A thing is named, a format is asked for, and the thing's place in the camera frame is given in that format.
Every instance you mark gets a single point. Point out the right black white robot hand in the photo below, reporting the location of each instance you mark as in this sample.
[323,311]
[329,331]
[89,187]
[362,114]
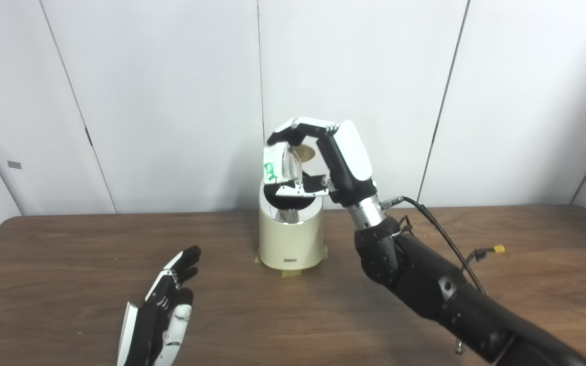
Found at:
[351,157]

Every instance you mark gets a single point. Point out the cream round bin lid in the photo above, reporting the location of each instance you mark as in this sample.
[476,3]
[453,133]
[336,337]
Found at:
[307,152]

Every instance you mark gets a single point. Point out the cream-colored trash bin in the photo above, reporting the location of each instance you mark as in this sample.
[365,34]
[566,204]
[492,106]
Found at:
[290,239]

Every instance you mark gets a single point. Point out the white green milk carton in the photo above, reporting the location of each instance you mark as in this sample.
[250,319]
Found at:
[279,162]

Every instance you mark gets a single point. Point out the small grey wall tag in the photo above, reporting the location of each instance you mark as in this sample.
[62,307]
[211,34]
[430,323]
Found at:
[14,164]

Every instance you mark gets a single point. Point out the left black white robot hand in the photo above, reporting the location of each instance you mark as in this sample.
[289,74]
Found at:
[143,330]

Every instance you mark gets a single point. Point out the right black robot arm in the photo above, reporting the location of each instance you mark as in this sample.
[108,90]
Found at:
[425,279]

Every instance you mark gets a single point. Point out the long yellow tape strip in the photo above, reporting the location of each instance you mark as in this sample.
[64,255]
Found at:
[291,273]

